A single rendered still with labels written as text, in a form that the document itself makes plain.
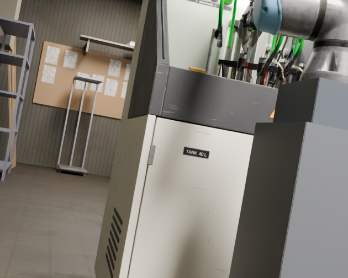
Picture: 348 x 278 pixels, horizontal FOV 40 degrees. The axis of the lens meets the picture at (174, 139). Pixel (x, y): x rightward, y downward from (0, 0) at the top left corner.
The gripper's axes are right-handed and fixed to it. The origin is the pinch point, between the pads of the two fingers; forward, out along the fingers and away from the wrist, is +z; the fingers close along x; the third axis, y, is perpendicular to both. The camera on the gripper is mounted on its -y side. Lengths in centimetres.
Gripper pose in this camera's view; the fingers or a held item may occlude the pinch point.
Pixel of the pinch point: (246, 50)
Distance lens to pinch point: 179.2
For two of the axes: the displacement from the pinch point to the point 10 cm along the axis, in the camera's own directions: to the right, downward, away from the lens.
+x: 9.6, 1.7, 2.1
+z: -1.7, 9.8, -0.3
